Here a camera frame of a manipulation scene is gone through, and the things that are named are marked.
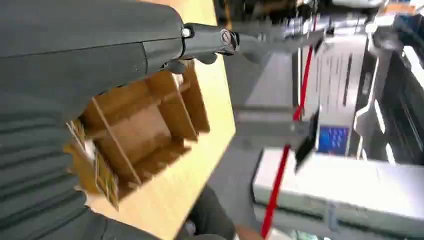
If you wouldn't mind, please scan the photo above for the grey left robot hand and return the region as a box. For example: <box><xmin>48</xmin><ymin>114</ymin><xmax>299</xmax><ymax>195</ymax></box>
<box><xmin>0</xmin><ymin>0</ymin><xmax>241</xmax><ymax>121</ymax></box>

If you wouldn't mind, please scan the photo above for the wooden card box with dividers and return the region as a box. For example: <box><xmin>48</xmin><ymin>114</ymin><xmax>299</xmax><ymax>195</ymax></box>
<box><xmin>63</xmin><ymin>59</ymin><xmax>212</xmax><ymax>212</ymax></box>

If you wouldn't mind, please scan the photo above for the grey ribbed left arm sleeve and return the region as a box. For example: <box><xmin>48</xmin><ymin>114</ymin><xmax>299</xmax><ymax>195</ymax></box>
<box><xmin>0</xmin><ymin>109</ymin><xmax>163</xmax><ymax>240</ymax></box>

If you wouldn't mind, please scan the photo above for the person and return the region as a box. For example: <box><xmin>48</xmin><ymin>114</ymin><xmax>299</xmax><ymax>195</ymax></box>
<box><xmin>175</xmin><ymin>184</ymin><xmax>266</xmax><ymax>240</ymax></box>

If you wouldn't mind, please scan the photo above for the red barrier belt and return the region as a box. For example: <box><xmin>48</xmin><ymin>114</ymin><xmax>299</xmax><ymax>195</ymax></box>
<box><xmin>259</xmin><ymin>15</ymin><xmax>320</xmax><ymax>240</ymax></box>

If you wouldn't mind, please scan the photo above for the person's hand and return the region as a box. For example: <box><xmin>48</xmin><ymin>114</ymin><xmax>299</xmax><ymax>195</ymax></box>
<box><xmin>234</xmin><ymin>224</ymin><xmax>265</xmax><ymax>240</ymax></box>

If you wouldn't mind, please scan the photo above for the white kiosk with blue screen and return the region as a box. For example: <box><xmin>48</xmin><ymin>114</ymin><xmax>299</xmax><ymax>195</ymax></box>
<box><xmin>296</xmin><ymin>33</ymin><xmax>369</xmax><ymax>157</ymax></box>

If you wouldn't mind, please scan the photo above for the white bench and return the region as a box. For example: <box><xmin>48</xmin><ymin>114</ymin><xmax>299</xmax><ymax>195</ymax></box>
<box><xmin>251</xmin><ymin>147</ymin><xmax>424</xmax><ymax>239</ymax></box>

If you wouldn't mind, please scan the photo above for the grey barrier post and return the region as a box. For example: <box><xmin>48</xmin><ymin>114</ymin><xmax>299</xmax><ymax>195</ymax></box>
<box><xmin>237</xmin><ymin>29</ymin><xmax>326</xmax><ymax>64</ymax></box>
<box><xmin>231</xmin><ymin>106</ymin><xmax>321</xmax><ymax>173</ymax></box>

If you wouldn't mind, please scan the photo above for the black machine frame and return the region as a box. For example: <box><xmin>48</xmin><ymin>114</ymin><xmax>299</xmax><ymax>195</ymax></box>
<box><xmin>353</xmin><ymin>13</ymin><xmax>424</xmax><ymax>166</ymax></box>

